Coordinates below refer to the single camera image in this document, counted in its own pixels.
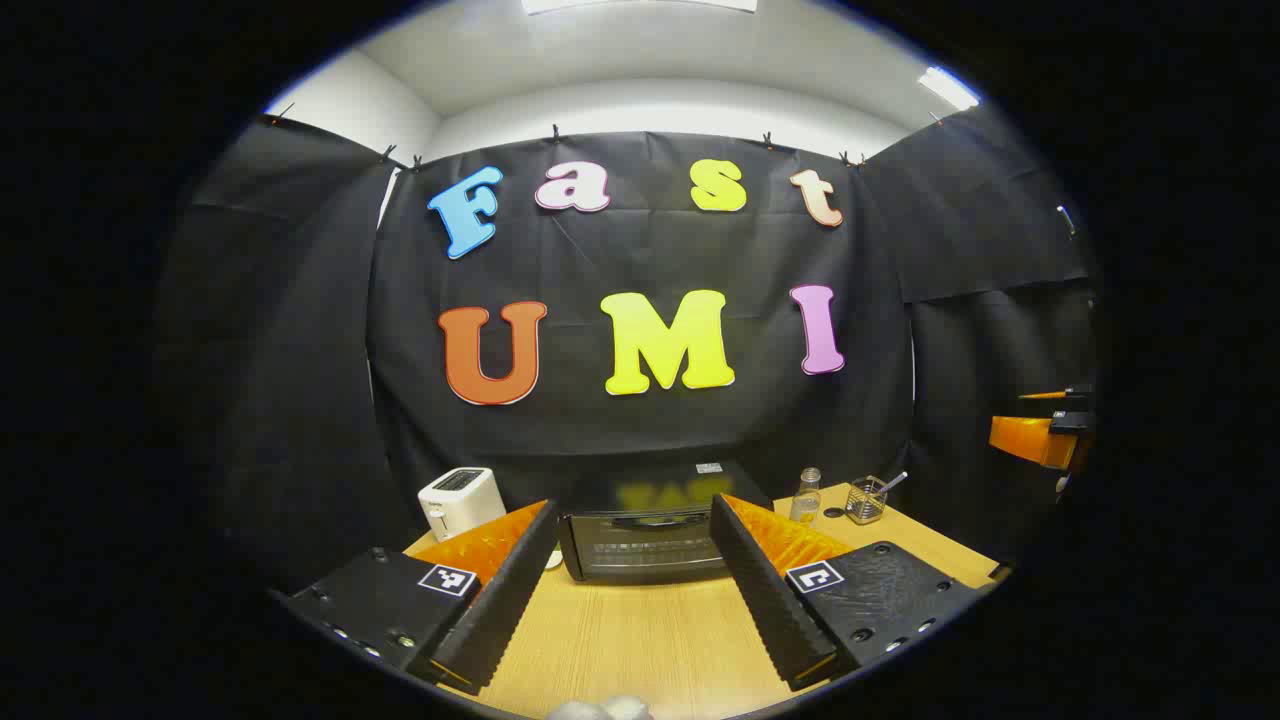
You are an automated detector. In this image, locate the clear glass bottle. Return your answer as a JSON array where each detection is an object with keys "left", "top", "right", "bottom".
[{"left": 789, "top": 467, "right": 823, "bottom": 528}]

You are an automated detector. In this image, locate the white toaster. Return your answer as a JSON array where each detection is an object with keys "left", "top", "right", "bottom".
[{"left": 417, "top": 466, "right": 507, "bottom": 542}]

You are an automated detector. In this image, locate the black electric oven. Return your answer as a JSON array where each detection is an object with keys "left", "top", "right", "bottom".
[{"left": 557, "top": 460, "right": 776, "bottom": 585}]

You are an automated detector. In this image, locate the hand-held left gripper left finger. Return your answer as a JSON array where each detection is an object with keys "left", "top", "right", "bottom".
[{"left": 283, "top": 498, "right": 561, "bottom": 696}]

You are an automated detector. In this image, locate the ceiling light panel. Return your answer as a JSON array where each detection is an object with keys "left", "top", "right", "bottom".
[{"left": 918, "top": 66, "right": 981, "bottom": 111}]

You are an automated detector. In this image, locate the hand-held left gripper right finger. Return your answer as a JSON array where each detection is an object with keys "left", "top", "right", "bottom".
[{"left": 708, "top": 492, "right": 986, "bottom": 693}]

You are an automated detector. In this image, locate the wire utensil holder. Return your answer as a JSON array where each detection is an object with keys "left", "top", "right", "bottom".
[{"left": 845, "top": 476, "right": 889, "bottom": 526}]

